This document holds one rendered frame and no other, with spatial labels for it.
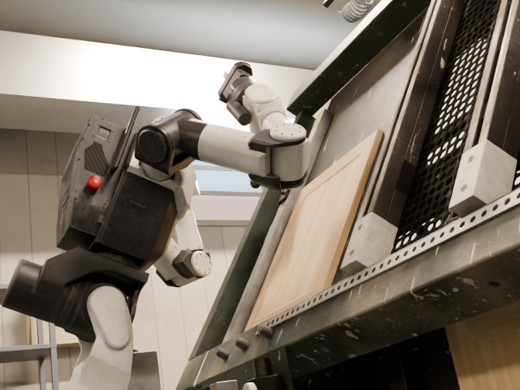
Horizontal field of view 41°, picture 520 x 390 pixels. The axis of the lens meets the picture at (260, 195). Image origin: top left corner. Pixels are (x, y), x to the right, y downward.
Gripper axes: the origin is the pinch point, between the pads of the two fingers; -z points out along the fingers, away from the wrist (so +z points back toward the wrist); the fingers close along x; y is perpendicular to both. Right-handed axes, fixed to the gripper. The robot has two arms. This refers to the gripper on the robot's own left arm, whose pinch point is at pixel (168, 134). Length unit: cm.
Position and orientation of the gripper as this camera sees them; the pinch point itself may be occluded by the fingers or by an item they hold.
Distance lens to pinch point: 233.1
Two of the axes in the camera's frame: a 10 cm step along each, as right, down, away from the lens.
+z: 1.9, 7.9, -5.9
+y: -5.4, -4.1, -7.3
